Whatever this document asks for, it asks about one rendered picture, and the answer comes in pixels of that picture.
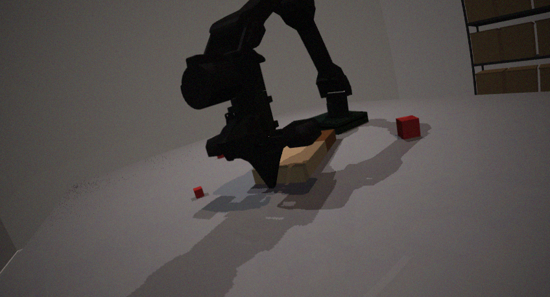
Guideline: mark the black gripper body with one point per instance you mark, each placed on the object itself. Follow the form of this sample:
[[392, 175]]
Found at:
[[300, 133]]

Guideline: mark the brown square block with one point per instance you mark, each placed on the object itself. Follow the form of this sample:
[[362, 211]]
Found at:
[[297, 164]]

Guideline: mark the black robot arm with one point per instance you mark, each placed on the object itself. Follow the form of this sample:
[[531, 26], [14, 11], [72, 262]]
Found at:
[[230, 68]]

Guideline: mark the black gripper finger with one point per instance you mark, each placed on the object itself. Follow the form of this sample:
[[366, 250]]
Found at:
[[271, 159], [258, 165]]

